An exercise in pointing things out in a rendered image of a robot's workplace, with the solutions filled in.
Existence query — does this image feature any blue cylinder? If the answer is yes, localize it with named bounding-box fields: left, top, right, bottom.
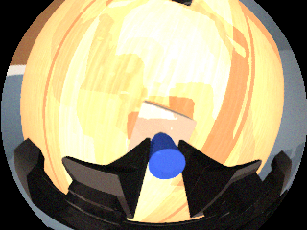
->
left=149, top=133, right=185, bottom=180

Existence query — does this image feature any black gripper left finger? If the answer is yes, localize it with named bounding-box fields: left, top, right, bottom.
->
left=61, top=138, right=151, bottom=219

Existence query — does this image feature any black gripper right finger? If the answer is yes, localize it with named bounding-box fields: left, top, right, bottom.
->
left=177, top=139, right=262, bottom=218

